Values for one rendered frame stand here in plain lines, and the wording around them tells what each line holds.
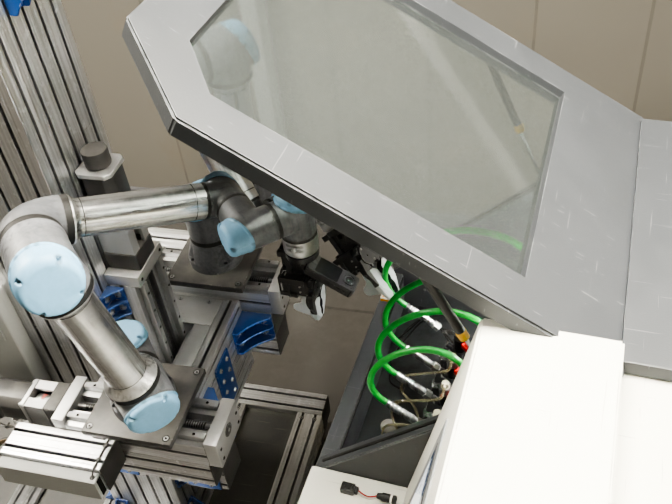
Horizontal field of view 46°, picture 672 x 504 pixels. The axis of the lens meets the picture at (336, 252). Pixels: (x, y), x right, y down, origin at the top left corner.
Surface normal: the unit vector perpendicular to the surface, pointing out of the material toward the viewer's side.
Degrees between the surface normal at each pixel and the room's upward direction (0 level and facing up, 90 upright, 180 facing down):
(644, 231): 0
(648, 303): 0
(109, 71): 90
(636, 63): 90
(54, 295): 82
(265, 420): 0
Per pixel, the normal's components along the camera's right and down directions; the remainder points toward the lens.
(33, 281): 0.44, 0.48
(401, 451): -0.31, 0.66
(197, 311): -0.09, -0.73
